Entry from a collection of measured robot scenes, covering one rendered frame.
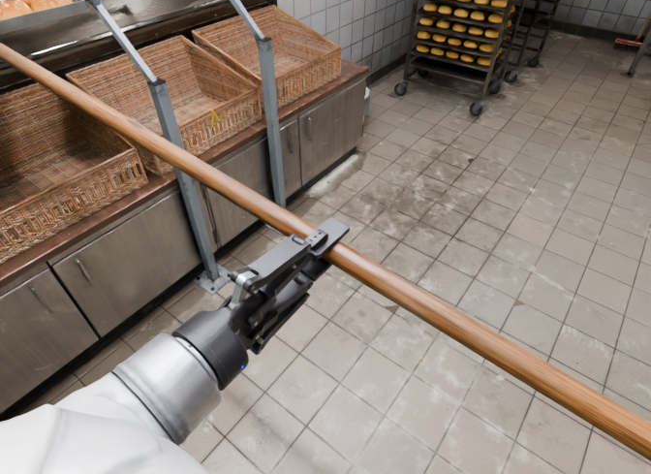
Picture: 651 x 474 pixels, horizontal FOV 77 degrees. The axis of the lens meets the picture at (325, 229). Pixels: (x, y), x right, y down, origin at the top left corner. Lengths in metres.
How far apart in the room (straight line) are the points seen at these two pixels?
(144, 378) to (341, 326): 1.44
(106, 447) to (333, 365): 1.48
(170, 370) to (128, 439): 0.15
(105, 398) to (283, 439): 1.24
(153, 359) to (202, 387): 0.05
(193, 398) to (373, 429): 1.25
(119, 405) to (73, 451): 0.14
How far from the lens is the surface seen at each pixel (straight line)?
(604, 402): 0.49
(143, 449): 0.24
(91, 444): 0.24
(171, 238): 1.76
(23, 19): 1.32
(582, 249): 2.44
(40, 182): 1.83
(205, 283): 1.98
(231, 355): 0.41
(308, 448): 1.57
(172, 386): 0.39
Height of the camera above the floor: 1.49
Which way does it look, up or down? 44 degrees down
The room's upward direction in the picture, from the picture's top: straight up
